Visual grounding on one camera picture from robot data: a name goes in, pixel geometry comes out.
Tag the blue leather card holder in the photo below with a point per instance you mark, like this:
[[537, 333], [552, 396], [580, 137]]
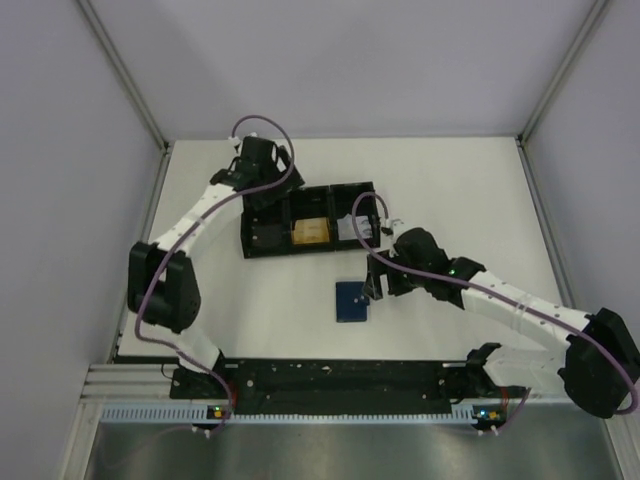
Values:
[[351, 303]]

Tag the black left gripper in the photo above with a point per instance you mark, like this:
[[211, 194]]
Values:
[[292, 183]]

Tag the black three-compartment tray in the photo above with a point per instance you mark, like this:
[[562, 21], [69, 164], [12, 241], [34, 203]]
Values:
[[267, 232]]

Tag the aluminium frame rail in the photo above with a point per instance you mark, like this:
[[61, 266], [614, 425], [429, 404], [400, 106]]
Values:
[[535, 145], [173, 382], [112, 182]]

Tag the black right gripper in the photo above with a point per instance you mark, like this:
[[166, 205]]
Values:
[[373, 285]]

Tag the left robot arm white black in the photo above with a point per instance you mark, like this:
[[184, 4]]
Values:
[[162, 288]]

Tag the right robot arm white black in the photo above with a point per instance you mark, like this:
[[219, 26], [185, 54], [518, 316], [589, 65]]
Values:
[[591, 357]]

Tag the aluminium frame rail right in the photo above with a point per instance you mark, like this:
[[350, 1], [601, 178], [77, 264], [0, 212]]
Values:
[[535, 145]]

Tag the white slotted cable duct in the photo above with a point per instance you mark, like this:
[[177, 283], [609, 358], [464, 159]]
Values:
[[175, 413]]

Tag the aluminium frame rail left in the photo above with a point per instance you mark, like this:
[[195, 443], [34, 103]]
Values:
[[112, 182]]

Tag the aluminium front frame rail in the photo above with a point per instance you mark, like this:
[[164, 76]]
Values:
[[173, 382]]

